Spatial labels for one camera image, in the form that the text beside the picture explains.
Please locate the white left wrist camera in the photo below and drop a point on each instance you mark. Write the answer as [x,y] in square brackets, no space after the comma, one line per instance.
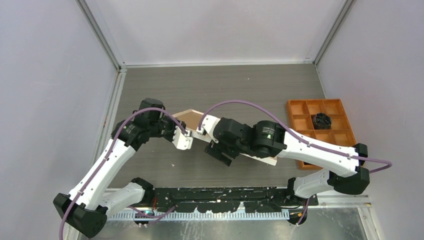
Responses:
[182,141]

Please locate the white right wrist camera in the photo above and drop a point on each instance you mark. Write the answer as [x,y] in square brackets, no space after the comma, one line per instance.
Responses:
[206,130]

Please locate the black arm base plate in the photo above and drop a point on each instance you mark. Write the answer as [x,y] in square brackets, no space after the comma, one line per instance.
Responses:
[264,199]

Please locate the aluminium front rail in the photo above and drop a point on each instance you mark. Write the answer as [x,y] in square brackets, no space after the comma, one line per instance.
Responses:
[293,216]

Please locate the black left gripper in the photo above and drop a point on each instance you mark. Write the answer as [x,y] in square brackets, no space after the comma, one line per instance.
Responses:
[173,123]

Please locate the black coiled roll upper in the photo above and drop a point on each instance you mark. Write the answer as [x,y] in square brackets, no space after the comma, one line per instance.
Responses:
[321,121]

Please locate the orange compartment tray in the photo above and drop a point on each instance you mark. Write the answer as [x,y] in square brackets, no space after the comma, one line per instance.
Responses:
[300,114]

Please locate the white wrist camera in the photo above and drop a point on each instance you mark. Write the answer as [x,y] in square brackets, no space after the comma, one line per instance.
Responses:
[206,130]
[182,141]

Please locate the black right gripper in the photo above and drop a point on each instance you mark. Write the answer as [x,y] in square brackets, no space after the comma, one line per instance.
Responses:
[215,150]

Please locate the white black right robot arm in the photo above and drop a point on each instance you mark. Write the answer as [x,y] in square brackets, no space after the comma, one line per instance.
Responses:
[341,171]

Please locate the brown fibreboard backing board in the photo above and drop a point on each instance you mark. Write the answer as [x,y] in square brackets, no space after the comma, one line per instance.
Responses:
[191,119]

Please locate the light wooden picture frame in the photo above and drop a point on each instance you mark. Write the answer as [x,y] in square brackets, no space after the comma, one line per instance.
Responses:
[224,155]

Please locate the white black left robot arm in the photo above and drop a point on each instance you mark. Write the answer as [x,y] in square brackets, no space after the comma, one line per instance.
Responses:
[84,207]

